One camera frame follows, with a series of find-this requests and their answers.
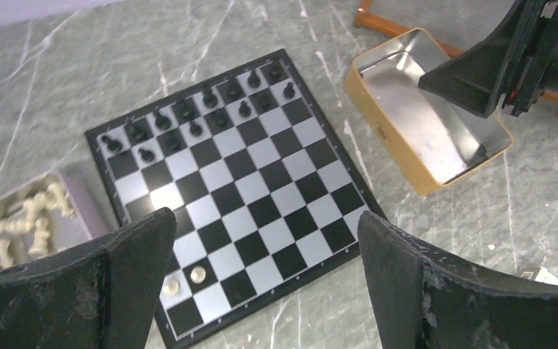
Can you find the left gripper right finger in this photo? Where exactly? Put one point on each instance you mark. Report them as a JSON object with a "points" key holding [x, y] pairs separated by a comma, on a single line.
{"points": [[426, 297]]}

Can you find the tin box white pieces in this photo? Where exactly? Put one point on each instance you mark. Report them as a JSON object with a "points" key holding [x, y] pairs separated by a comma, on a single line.
{"points": [[45, 215]]}

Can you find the black pawn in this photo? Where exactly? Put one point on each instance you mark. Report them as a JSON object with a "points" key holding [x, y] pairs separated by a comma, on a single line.
{"points": [[264, 101], [244, 109]]}

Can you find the black rook corner board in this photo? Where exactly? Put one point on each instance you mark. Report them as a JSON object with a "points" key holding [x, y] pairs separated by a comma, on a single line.
{"points": [[275, 72]]}

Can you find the white pawn on board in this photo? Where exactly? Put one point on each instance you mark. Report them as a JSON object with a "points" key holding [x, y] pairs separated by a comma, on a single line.
{"points": [[198, 274]]}

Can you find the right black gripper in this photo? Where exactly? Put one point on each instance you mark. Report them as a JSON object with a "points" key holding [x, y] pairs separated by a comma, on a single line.
{"points": [[516, 62]]}

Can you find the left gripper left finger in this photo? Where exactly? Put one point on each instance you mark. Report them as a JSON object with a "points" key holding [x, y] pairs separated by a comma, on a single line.
{"points": [[99, 294]]}

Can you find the white red card box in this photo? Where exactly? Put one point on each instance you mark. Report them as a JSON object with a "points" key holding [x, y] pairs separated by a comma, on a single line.
{"points": [[539, 274]]}

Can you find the black piece board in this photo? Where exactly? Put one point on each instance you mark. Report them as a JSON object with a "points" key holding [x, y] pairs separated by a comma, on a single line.
{"points": [[210, 100], [233, 89]]}

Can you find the tin box black pieces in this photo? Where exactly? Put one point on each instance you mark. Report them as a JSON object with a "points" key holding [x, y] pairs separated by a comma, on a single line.
{"points": [[434, 142]]}

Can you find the black piece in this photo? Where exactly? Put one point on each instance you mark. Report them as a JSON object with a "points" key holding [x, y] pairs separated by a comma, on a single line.
{"points": [[112, 144]]}

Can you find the black white chessboard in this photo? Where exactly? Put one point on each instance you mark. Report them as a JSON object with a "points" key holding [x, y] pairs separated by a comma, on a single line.
{"points": [[266, 203]]}

